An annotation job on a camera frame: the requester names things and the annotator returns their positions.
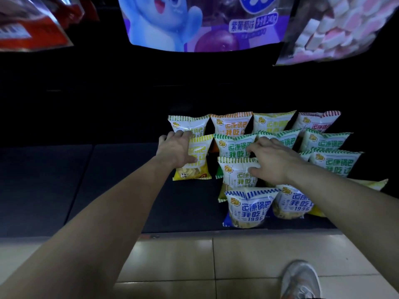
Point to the blue striped snack packet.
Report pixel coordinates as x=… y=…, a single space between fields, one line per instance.
x=249 y=208
x=293 y=202

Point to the person's right forearm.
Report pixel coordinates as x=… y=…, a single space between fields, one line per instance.
x=349 y=214

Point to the grey orange sneaker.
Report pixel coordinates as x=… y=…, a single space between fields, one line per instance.
x=300 y=281

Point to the orange snack packet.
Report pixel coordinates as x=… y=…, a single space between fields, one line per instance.
x=232 y=122

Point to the bag of pink marshmallows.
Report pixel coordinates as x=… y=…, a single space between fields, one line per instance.
x=336 y=31

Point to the person's left forearm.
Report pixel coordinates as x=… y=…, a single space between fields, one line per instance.
x=78 y=239

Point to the red white snack packet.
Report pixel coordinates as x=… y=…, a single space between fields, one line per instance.
x=78 y=9
x=31 y=31

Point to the green striped snack packet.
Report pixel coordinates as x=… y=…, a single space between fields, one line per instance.
x=306 y=155
x=286 y=138
x=336 y=165
x=327 y=141
x=232 y=146

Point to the red striped snack packet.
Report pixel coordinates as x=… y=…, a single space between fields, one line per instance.
x=318 y=121

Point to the small red edge sticker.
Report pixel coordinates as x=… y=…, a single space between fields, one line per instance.
x=149 y=236

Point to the person's right hand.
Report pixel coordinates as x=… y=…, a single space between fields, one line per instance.
x=277 y=161

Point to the purple cat candy bag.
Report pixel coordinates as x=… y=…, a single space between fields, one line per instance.
x=202 y=24

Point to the person's left hand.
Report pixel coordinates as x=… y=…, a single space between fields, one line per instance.
x=174 y=149

